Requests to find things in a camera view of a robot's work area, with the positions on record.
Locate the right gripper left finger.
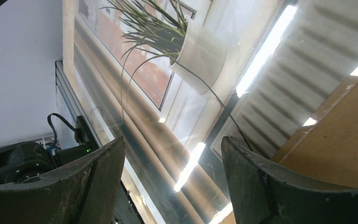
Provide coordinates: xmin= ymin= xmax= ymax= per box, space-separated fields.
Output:
xmin=0 ymin=137 xmax=125 ymax=224

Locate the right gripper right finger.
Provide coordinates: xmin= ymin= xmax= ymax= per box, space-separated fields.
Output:
xmin=221 ymin=136 xmax=358 ymax=224

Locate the plant photo print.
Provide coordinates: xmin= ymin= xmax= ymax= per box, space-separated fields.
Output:
xmin=62 ymin=0 xmax=358 ymax=224

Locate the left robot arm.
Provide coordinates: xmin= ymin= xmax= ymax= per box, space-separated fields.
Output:
xmin=0 ymin=113 xmax=98 ymax=185

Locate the brown backing board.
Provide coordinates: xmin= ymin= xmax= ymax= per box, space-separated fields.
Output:
xmin=222 ymin=63 xmax=358 ymax=224

